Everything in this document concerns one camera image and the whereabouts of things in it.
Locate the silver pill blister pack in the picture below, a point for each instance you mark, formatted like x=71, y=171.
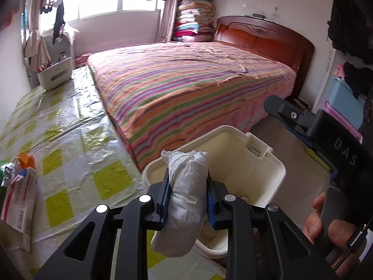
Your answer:
x=12, y=169

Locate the black hanging garment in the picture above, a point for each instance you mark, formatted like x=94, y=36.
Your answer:
x=59, y=21

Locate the green tissue pack wrapper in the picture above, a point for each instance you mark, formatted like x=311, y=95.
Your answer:
x=3, y=184

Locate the beige garment on curtain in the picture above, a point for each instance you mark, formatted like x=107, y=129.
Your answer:
x=36, y=51

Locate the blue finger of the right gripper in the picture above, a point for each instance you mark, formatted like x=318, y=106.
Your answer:
x=317, y=138
x=298, y=121

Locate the white pen holder box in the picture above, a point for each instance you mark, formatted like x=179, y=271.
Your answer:
x=56, y=74

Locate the pink curtain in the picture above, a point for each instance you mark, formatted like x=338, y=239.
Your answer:
x=33, y=12
x=167, y=20

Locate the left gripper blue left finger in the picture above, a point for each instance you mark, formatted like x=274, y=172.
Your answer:
x=162, y=201

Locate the white paper towel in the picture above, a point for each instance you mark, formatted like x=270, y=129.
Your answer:
x=187, y=207

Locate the white cabinet under window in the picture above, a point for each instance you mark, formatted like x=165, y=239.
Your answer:
x=63, y=45

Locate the striped bed sheet mattress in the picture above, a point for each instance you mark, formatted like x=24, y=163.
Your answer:
x=162, y=96

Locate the pink curtain right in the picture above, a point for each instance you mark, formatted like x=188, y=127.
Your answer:
x=167, y=20

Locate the person's right hand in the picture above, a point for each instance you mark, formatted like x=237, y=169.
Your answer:
x=339, y=232

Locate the white red medicine box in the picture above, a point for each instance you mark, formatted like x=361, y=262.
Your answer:
x=18, y=208

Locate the pink curtain left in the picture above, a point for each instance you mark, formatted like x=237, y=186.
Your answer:
x=33, y=12

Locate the orange peel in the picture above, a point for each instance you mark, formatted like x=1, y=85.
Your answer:
x=26, y=161

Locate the stack of folded quilts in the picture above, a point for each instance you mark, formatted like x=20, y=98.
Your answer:
x=194, y=21

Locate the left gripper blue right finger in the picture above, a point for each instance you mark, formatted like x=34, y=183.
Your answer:
x=218, y=216

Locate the red wooden headboard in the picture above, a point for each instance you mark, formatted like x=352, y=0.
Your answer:
x=271, y=40

